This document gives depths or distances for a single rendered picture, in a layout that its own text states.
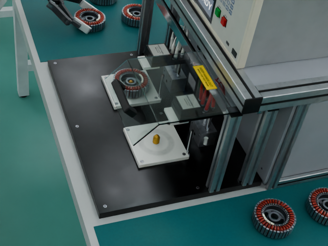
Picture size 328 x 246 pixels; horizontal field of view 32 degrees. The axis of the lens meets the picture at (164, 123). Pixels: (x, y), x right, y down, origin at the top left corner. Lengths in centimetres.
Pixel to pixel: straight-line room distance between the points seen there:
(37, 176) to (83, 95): 86
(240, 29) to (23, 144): 156
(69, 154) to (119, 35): 60
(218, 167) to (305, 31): 40
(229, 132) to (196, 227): 27
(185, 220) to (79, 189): 29
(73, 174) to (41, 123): 124
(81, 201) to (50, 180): 104
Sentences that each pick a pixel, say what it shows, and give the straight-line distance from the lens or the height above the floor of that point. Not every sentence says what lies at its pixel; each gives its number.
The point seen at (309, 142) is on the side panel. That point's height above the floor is 91.
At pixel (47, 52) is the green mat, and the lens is 199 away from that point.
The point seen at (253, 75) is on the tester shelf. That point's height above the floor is 111.
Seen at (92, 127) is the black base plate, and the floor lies 77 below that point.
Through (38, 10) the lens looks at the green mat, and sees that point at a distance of 219.
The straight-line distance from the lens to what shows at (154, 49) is 175.
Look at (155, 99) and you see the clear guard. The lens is 135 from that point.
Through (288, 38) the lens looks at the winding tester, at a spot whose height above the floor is 119.
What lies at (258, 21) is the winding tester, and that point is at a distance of 135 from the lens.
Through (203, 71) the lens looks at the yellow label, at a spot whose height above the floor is 107.
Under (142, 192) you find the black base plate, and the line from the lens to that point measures 154.
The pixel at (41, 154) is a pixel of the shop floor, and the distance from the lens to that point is 267.
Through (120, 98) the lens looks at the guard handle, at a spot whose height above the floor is 106.
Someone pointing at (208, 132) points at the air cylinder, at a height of 82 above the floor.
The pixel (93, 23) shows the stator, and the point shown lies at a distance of 207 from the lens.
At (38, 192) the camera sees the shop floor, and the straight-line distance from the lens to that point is 252.
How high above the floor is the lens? 195
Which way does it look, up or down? 43 degrees down
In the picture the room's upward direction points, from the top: 10 degrees clockwise
